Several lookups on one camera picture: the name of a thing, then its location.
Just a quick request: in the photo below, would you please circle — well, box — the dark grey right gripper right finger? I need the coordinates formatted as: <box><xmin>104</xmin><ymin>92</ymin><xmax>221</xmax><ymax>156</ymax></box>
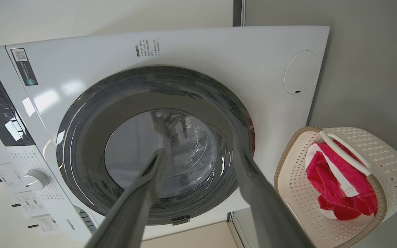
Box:
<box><xmin>234</xmin><ymin>145</ymin><xmax>315</xmax><ymax>248</ymax></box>

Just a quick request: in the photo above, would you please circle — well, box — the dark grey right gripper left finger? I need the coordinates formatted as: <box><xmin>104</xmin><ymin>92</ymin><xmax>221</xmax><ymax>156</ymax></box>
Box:
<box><xmin>85</xmin><ymin>148</ymin><xmax>169</xmax><ymax>248</ymax></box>

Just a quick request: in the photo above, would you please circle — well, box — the cream perforated laundry basket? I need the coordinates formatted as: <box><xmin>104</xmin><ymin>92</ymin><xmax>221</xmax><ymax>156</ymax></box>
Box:
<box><xmin>274</xmin><ymin>126</ymin><xmax>397</xmax><ymax>248</ymax></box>

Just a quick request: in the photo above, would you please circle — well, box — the red and white garment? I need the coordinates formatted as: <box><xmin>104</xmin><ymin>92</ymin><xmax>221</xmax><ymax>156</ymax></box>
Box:
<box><xmin>305</xmin><ymin>139</ymin><xmax>379</xmax><ymax>221</ymax></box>

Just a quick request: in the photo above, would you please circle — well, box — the dark round glass washer door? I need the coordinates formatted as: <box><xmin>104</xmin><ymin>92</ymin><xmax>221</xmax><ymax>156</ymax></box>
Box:
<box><xmin>56</xmin><ymin>65</ymin><xmax>255</xmax><ymax>226</ymax></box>

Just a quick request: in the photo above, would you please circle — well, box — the white washer control knob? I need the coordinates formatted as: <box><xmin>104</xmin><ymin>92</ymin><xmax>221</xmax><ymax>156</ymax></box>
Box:
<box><xmin>23</xmin><ymin>169</ymin><xmax>50</xmax><ymax>192</ymax></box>

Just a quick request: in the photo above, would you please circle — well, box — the round white filter cover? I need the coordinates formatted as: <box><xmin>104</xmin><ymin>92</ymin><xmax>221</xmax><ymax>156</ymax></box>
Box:
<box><xmin>284</xmin><ymin>50</ymin><xmax>320</xmax><ymax>95</ymax></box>

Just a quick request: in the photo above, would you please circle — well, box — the printed warning text label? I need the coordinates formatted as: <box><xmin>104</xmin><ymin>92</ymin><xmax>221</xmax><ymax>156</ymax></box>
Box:
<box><xmin>135</xmin><ymin>37</ymin><xmax>160</xmax><ymax>58</ymax></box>

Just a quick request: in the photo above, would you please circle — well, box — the white front-load washing machine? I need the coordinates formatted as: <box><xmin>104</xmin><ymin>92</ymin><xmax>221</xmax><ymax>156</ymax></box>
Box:
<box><xmin>0</xmin><ymin>26</ymin><xmax>330</xmax><ymax>243</ymax></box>

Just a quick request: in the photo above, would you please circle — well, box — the dark QR code sticker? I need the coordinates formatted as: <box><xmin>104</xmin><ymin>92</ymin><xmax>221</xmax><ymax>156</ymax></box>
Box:
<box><xmin>10</xmin><ymin>48</ymin><xmax>39</xmax><ymax>86</ymax></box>

